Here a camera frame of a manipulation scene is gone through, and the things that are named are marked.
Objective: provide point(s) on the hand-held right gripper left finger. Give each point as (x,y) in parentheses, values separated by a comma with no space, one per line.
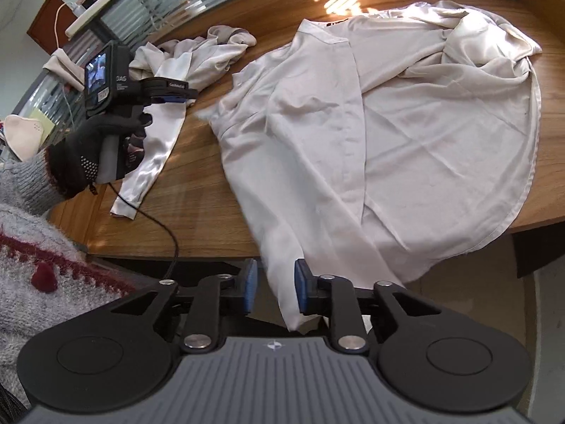
(250,285)

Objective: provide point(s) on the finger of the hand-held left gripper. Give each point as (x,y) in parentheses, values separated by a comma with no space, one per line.
(170,98)
(170,85)

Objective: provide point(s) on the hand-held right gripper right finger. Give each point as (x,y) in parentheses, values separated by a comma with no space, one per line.
(302,287)

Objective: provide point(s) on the cream collared shirt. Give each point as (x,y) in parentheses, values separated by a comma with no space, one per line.
(397,141)

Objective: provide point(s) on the person's left forearm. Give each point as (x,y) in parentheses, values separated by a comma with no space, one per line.
(22,185)

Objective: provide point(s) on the person's left hand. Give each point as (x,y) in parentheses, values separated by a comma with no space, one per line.
(75,159)

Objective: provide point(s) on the beige cloth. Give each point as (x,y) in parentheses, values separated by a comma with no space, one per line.
(62,66)

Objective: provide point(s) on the white power strip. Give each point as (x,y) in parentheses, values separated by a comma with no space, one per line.
(88,20)

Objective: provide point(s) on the striped glass desk partition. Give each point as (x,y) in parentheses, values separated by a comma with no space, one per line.
(176,0)

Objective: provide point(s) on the pale pink face mask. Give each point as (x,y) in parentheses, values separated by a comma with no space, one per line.
(26,134)

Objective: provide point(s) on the person's grey knit sweater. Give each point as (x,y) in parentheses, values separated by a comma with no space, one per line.
(44,309)

